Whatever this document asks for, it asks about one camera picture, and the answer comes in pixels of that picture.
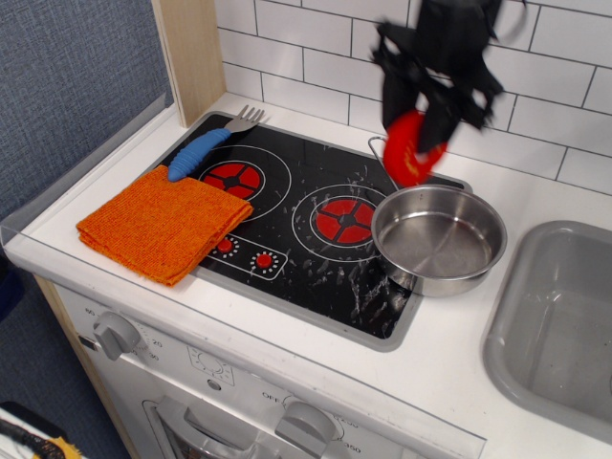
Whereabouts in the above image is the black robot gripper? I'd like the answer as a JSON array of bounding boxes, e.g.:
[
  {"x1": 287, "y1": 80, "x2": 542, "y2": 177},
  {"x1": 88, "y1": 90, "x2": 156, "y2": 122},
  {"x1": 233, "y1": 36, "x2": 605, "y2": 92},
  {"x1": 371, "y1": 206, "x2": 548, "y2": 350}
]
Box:
[{"x1": 372, "y1": 1, "x2": 503, "y2": 154}]

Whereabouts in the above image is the red toy tomato half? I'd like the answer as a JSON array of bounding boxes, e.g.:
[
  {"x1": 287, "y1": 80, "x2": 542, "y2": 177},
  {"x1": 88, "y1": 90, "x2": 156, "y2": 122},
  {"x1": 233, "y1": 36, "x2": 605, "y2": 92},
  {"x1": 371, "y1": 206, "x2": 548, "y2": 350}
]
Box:
[{"x1": 382, "y1": 110, "x2": 448, "y2": 187}]

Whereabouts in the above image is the silver metal pan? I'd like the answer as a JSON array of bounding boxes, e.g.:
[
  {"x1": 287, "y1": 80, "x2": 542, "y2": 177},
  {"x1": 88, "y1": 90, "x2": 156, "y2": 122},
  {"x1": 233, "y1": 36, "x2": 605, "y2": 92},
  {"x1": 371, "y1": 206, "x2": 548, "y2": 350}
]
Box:
[{"x1": 366, "y1": 136, "x2": 509, "y2": 298}]

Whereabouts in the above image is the black toy stovetop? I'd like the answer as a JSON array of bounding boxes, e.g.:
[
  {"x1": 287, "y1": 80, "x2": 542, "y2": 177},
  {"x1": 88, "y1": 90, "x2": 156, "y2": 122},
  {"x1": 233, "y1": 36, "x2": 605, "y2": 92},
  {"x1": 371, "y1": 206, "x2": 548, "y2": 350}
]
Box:
[{"x1": 191, "y1": 124, "x2": 420, "y2": 352}]

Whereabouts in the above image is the grey toy sink basin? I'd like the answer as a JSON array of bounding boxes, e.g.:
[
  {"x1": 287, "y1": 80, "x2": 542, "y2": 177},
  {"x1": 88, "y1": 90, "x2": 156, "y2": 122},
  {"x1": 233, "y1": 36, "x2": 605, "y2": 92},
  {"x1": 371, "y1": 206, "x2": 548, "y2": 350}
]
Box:
[{"x1": 483, "y1": 221, "x2": 611, "y2": 443}]

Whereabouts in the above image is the orange knitted cloth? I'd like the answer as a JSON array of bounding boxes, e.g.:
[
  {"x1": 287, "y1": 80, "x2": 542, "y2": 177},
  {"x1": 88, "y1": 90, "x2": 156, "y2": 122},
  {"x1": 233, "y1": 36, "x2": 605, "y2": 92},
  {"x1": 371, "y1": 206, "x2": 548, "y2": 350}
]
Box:
[{"x1": 76, "y1": 165, "x2": 252, "y2": 287}]

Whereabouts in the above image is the grey right oven knob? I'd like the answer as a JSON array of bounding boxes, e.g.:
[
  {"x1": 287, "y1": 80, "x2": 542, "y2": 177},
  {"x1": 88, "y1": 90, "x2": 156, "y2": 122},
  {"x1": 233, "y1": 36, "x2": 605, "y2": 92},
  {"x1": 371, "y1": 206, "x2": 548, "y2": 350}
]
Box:
[{"x1": 274, "y1": 402, "x2": 342, "y2": 458}]

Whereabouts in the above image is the grey oven knob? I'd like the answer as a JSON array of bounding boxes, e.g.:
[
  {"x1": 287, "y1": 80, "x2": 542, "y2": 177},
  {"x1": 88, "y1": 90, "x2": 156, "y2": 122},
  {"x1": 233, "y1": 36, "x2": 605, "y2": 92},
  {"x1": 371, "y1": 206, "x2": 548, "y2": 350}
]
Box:
[
  {"x1": 274, "y1": 402, "x2": 342, "y2": 458},
  {"x1": 94, "y1": 312, "x2": 141, "y2": 361}
]

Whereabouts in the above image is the grey left oven knob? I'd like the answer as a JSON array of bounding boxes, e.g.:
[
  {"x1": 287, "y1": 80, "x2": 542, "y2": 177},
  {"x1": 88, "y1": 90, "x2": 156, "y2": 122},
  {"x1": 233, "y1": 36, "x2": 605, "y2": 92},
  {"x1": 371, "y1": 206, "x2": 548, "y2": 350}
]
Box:
[{"x1": 94, "y1": 312, "x2": 141, "y2": 361}]

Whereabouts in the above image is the white toy oven front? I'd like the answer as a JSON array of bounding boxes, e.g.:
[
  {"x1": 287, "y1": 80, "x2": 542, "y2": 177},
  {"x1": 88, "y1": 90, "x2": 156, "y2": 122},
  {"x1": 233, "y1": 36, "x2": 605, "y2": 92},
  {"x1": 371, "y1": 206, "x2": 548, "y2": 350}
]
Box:
[{"x1": 56, "y1": 287, "x2": 485, "y2": 458}]

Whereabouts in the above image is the yellow cloth at corner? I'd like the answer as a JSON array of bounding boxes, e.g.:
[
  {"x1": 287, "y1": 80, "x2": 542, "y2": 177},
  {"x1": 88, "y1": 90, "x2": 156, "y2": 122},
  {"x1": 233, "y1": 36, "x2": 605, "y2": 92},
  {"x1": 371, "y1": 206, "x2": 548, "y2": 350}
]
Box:
[{"x1": 33, "y1": 437, "x2": 83, "y2": 459}]

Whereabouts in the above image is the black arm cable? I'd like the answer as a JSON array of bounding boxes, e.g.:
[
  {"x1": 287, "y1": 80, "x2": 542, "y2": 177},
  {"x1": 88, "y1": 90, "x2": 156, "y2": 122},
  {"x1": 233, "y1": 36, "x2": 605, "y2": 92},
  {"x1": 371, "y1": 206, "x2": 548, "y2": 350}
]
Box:
[{"x1": 492, "y1": 0, "x2": 529, "y2": 44}]

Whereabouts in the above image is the blue handled toy fork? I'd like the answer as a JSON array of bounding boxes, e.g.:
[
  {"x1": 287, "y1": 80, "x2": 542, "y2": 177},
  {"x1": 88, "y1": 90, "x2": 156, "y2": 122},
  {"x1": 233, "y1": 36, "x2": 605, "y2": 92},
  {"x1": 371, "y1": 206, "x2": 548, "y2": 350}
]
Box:
[{"x1": 167, "y1": 105, "x2": 265, "y2": 183}]

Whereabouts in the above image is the light wooden post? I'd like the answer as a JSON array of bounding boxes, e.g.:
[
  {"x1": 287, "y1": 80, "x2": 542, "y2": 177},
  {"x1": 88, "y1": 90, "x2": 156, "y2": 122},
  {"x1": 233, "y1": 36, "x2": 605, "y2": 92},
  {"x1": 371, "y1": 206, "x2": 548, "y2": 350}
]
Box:
[{"x1": 151, "y1": 0, "x2": 227, "y2": 128}]

